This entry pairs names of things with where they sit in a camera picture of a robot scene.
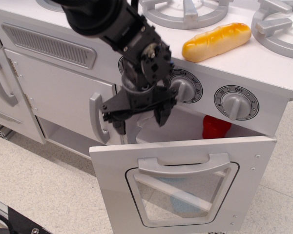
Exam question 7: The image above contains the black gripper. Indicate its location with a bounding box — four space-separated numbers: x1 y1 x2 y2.
101 86 178 135

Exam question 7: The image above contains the grey oven door handle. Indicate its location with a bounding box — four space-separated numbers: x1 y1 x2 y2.
138 153 230 178

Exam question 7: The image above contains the white toy oven door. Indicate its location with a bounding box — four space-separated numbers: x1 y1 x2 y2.
89 136 276 234

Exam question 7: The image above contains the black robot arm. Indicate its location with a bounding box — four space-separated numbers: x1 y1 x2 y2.
59 0 178 135

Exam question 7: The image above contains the grey middle stove knob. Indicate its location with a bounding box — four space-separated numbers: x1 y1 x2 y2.
169 69 203 103

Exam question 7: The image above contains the grey stove knob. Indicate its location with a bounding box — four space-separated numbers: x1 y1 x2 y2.
169 69 203 103
118 57 124 74
214 85 259 121

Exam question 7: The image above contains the grey left stove knob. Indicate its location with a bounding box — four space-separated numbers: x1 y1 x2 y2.
118 57 124 74

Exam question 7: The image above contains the red toy pepper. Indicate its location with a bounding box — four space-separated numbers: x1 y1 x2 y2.
202 115 232 139

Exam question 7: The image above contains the white cupboard door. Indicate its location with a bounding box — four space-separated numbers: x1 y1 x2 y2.
5 49 122 145

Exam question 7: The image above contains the yellow toy bread loaf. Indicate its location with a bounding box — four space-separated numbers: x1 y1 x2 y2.
182 23 251 63

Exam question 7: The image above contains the grey right stove knob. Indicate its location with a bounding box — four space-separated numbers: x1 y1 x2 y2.
214 85 259 121

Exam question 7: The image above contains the white toy kitchen cabinet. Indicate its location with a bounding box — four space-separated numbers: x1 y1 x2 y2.
0 0 293 234

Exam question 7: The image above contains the grey left burner grate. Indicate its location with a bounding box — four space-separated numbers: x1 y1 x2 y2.
140 0 232 30

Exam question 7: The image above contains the grey burner grate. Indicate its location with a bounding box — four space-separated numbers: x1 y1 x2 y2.
140 0 232 30
251 0 293 59

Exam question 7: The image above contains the grey vent grille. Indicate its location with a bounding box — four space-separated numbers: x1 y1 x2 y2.
1 23 97 69

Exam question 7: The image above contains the silver toy sink basin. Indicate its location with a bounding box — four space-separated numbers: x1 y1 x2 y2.
36 0 63 12

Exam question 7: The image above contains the grey right burner grate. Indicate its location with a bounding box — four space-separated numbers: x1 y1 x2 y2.
251 0 293 59

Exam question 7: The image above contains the grey cupboard door handle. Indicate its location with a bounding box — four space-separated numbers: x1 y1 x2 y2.
89 93 110 144

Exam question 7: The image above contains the aluminium frame rail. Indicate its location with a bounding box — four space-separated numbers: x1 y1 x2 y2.
0 124 16 140

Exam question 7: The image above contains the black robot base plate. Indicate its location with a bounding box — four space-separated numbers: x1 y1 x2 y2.
8 207 51 234

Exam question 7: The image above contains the black braided cable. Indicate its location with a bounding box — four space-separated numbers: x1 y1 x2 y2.
0 210 18 234

